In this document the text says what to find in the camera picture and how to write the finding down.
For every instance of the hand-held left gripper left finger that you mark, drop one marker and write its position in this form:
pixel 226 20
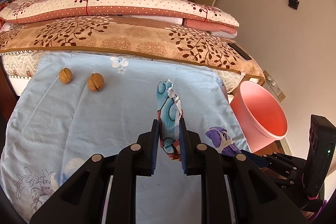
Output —
pixel 156 140

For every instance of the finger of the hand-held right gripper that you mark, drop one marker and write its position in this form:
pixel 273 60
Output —
pixel 278 161
pixel 288 183

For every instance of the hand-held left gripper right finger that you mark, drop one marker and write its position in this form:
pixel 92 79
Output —
pixel 183 145

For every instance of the patterned paper wrapper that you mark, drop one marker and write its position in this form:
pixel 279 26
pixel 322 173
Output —
pixel 166 108

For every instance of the purple face mask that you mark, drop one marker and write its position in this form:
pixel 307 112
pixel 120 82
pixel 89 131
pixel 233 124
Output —
pixel 218 136

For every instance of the pink plastic bucket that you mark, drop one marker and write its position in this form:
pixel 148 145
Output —
pixel 252 119

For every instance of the light blue floral cloth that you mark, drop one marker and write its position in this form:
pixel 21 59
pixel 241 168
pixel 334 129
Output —
pixel 105 113

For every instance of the brown walnut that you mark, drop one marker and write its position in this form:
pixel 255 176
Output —
pixel 95 82
pixel 65 76

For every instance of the tan leaf print blanket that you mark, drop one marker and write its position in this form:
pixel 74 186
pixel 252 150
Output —
pixel 147 40

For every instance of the black smartphone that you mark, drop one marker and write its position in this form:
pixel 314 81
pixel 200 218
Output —
pixel 239 51

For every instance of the folded pink dotted quilt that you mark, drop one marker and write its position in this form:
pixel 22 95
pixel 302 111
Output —
pixel 118 3

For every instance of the white quilted mattress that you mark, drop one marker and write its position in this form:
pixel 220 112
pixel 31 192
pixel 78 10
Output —
pixel 21 66

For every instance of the beige wall socket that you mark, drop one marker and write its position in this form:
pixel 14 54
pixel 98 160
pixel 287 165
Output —
pixel 266 75
pixel 281 95

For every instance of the white wall socket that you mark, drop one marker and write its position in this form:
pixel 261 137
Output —
pixel 274 86

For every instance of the white bed frame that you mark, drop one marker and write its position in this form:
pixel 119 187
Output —
pixel 253 80

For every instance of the black wall mounted bracket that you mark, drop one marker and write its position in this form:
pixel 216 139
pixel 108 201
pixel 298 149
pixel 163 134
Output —
pixel 293 2

